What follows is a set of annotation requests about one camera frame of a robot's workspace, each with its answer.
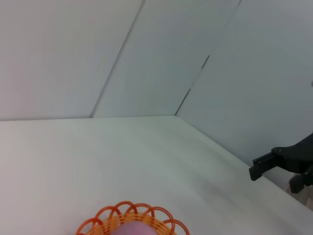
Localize orange woven plastic basket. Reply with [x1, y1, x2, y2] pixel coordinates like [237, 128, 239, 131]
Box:
[75, 200, 190, 235]

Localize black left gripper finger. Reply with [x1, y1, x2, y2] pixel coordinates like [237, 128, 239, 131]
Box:
[289, 170, 311, 194]
[248, 152, 278, 182]

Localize pink toy peach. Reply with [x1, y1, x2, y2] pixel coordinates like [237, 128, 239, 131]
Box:
[114, 221, 160, 235]

